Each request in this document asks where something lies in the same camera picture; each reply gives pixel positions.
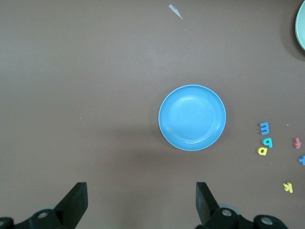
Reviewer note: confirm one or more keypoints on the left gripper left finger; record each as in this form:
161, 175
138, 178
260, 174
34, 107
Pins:
59, 214

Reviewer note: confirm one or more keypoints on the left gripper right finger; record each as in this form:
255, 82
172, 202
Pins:
212, 214

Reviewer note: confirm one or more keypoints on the yellow foam letter d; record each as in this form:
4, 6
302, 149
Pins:
259, 151

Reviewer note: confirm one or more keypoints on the teal foam letter p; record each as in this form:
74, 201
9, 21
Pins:
270, 143

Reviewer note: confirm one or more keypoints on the blue foam letter m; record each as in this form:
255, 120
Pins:
264, 128

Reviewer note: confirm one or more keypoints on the yellow foam letter k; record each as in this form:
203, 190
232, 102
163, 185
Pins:
288, 187

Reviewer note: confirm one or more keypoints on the blue plate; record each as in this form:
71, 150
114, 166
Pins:
192, 117

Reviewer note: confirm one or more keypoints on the blue foam letter x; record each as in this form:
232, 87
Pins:
302, 160

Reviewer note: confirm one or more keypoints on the red foam letter f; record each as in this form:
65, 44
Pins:
297, 143

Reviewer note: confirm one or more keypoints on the brown table cover sheet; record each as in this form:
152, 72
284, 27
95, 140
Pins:
71, 95

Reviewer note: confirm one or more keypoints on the green plate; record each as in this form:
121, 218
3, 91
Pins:
301, 28

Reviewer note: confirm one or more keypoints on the white paper scrap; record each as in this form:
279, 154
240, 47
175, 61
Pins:
175, 10

